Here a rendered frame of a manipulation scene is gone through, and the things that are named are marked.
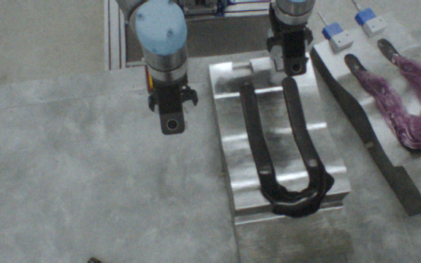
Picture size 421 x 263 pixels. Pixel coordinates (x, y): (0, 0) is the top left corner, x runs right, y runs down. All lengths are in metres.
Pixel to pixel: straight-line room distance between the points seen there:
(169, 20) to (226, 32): 1.29
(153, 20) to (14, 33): 1.75
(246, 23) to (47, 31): 1.00
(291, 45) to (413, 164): 0.41
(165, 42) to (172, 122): 0.21
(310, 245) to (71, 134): 0.65
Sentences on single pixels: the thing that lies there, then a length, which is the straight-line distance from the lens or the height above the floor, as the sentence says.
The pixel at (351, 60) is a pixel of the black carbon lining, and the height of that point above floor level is 0.85.
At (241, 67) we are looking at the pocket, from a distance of 1.11.
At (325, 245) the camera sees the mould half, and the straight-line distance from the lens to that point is 1.03.
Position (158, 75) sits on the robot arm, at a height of 1.18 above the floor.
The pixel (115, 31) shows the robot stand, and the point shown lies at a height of 0.23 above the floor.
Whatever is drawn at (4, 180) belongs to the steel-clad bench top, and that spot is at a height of 0.80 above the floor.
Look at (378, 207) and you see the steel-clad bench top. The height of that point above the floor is 0.80.
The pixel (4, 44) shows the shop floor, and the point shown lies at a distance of 2.34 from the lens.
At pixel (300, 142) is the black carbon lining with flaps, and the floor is 0.89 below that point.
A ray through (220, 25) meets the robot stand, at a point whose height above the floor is 0.21.
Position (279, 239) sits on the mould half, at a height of 0.86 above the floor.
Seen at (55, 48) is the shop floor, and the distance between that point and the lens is 2.24.
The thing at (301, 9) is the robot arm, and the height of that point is 1.21.
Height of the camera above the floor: 1.84
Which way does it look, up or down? 71 degrees down
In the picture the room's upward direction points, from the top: 4 degrees clockwise
